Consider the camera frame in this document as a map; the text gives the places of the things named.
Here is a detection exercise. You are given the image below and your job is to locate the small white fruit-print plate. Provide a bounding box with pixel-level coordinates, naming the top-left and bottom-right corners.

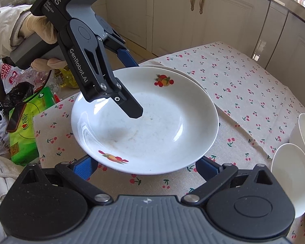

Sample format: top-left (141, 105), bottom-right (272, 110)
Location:
top-left (71, 67), bottom-right (219, 175)

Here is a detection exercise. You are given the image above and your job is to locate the red and white plastic bag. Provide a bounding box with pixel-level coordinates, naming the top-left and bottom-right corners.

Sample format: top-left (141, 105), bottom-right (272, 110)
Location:
top-left (0, 59), bottom-right (24, 94)

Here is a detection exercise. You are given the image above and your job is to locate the dark smartphone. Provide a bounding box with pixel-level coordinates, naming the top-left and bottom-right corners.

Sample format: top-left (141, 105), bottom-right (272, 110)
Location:
top-left (6, 102), bottom-right (28, 133)

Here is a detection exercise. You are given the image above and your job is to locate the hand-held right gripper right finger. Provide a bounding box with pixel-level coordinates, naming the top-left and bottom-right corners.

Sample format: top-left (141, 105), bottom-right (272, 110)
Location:
top-left (180, 156), bottom-right (275, 205)

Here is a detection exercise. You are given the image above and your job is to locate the person's left forearm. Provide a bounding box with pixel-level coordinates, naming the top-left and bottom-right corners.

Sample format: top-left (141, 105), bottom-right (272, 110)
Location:
top-left (0, 4), bottom-right (33, 62)

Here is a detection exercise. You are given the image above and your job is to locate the white jacket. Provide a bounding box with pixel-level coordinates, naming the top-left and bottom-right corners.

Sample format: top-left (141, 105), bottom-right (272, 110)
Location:
top-left (0, 152), bottom-right (23, 244)

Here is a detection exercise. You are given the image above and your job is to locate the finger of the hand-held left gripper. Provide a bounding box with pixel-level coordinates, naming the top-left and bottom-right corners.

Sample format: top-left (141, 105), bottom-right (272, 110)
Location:
top-left (84, 37), bottom-right (144, 119)
top-left (95, 15), bottom-right (141, 68)

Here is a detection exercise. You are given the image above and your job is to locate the green cardboard box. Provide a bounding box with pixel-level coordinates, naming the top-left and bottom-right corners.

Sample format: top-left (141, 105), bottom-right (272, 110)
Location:
top-left (9, 86), bottom-right (58, 167)

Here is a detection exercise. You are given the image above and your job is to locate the cherry-print tablecloth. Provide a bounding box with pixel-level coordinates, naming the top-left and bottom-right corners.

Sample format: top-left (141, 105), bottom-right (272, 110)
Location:
top-left (33, 41), bottom-right (305, 244)

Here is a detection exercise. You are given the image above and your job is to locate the yellow packaging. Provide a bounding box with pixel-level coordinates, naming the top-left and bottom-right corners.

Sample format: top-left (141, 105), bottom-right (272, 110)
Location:
top-left (52, 66), bottom-right (80, 89)

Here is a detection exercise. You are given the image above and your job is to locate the black plastic bag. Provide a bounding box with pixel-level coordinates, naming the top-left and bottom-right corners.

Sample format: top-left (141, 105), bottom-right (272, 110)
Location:
top-left (3, 82), bottom-right (35, 110)

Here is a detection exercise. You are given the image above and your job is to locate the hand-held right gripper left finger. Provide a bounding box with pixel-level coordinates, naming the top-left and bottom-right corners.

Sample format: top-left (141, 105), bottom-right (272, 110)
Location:
top-left (20, 156), bottom-right (114, 206)

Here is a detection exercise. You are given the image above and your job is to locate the person's left hand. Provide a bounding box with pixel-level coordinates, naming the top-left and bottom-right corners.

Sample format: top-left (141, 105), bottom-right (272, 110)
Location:
top-left (22, 15), bottom-right (68, 72)

